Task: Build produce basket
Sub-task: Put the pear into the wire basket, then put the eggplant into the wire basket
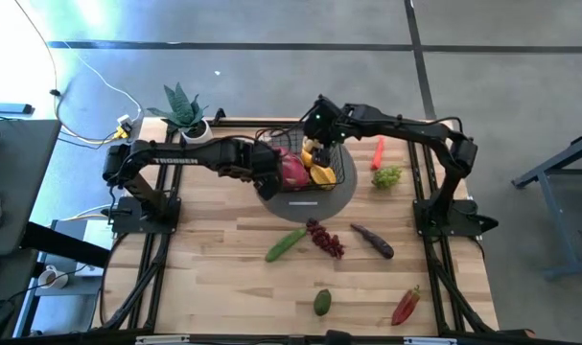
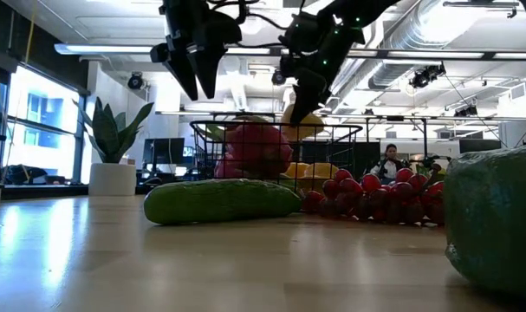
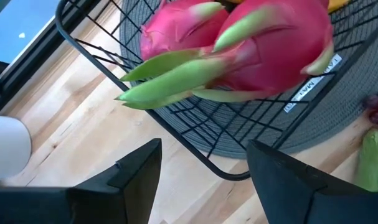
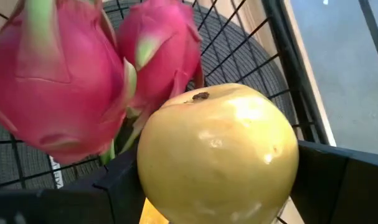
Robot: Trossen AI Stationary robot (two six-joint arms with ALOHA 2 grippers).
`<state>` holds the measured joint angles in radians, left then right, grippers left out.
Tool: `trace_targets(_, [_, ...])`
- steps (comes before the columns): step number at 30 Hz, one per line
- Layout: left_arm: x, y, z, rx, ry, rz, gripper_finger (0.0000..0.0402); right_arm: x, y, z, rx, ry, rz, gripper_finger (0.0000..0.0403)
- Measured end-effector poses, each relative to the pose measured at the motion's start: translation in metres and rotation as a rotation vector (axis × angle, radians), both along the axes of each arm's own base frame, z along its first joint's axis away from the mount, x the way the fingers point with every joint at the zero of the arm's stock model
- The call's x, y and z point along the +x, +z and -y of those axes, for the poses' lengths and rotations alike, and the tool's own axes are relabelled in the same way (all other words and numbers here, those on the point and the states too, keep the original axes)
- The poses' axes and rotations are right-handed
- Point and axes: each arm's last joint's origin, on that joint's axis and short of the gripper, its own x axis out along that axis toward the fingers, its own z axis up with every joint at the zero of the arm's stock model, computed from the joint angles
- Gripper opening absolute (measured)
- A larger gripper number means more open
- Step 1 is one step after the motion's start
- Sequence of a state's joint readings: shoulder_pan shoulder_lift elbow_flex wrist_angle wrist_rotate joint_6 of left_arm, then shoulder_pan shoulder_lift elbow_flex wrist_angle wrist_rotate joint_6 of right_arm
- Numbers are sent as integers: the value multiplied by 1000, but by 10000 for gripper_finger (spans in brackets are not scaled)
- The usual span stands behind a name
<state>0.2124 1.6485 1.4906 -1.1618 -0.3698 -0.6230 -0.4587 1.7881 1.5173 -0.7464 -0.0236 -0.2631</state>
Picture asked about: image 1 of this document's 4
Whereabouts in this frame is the black aluminium table frame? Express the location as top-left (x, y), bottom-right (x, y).
top-left (92, 105), bottom-right (536, 345)

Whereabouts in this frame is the green cucumber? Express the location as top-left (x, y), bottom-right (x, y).
top-left (264, 227), bottom-right (309, 264)

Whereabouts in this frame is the snake plant in white pot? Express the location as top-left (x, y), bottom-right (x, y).
top-left (146, 81), bottom-right (214, 150)

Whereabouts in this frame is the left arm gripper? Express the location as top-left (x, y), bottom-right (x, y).
top-left (244, 141), bottom-right (285, 202)

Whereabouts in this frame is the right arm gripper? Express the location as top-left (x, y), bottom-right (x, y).
top-left (301, 94), bottom-right (350, 170)

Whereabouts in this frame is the purple eggplant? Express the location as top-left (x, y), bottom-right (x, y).
top-left (350, 222), bottom-right (396, 261)

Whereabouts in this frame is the red grape bunch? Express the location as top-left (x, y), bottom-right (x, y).
top-left (305, 218), bottom-right (347, 261)

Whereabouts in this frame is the red pointed pepper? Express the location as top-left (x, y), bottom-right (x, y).
top-left (390, 285), bottom-right (422, 327)

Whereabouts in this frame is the blue metal table frame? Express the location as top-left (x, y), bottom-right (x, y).
top-left (510, 129), bottom-right (582, 282)

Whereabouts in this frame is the green avocado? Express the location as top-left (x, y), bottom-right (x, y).
top-left (313, 288), bottom-right (333, 317)

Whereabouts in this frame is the white mug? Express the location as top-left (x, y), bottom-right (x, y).
top-left (37, 264), bottom-right (70, 290)

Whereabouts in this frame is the yellow banana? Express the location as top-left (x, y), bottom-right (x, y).
top-left (309, 164), bottom-right (338, 191)

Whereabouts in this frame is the yellow cable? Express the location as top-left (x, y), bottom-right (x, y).
top-left (12, 0), bottom-right (115, 145)

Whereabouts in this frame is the white cable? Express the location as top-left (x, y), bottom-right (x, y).
top-left (62, 40), bottom-right (144, 121)

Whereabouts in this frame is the black desk crossbar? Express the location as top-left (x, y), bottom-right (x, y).
top-left (20, 221), bottom-right (112, 269)

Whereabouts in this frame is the grey round woven placemat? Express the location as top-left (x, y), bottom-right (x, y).
top-left (255, 143), bottom-right (360, 224)

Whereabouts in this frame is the black wire basket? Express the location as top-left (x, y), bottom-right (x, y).
top-left (256, 125), bottom-right (347, 194)

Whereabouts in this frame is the black desk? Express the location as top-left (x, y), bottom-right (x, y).
top-left (0, 118), bottom-right (62, 258)

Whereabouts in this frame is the green grape bunch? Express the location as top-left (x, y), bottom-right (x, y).
top-left (370, 165), bottom-right (403, 191)

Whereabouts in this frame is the pink dragon fruit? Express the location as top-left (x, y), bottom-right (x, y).
top-left (275, 146), bottom-right (312, 191)

